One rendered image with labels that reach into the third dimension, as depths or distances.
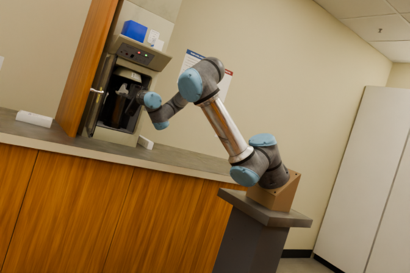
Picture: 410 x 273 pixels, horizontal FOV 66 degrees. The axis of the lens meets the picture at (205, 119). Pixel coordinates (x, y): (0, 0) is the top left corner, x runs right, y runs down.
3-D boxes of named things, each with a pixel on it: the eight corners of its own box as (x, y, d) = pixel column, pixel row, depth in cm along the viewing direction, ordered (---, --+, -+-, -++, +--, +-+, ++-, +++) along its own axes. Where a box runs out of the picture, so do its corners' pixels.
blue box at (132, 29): (119, 36, 170) (124, 21, 170) (136, 44, 176) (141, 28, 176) (125, 36, 162) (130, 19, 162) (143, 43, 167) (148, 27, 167)
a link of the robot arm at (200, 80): (276, 167, 133) (211, 53, 121) (258, 191, 124) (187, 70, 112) (254, 169, 142) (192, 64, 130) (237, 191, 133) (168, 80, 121)
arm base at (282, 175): (296, 176, 142) (291, 158, 138) (271, 194, 138) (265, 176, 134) (275, 164, 155) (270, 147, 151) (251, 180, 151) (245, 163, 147)
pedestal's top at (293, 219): (310, 228, 144) (313, 219, 144) (266, 226, 124) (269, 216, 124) (260, 200, 169) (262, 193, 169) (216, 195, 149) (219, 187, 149)
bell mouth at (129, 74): (108, 72, 190) (111, 64, 190) (135, 81, 200) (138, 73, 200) (117, 74, 175) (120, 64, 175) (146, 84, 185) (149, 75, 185)
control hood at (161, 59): (107, 52, 169) (112, 34, 169) (159, 72, 187) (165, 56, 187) (113, 52, 159) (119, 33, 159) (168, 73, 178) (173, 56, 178)
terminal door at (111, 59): (86, 128, 168) (109, 56, 168) (90, 139, 141) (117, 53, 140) (85, 127, 168) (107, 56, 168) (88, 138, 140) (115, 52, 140)
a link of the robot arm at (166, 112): (177, 119, 157) (169, 100, 153) (162, 131, 150) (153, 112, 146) (167, 119, 162) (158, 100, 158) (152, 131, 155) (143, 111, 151)
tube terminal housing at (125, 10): (71, 127, 190) (110, 4, 189) (122, 138, 208) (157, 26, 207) (80, 136, 169) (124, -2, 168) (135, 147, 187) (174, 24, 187)
